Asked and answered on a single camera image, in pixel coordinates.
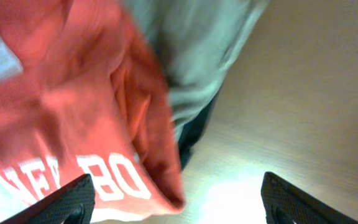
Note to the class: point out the red t-shirt white print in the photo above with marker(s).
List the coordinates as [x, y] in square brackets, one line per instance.
[81, 92]

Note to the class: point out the folded khaki trousers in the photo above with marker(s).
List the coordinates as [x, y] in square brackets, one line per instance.
[196, 41]

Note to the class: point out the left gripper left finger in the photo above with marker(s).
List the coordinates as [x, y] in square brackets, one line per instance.
[72, 204]

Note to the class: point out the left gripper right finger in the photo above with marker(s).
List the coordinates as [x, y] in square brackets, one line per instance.
[284, 203]

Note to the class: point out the folded black garment left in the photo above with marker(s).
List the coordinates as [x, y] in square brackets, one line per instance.
[193, 131]

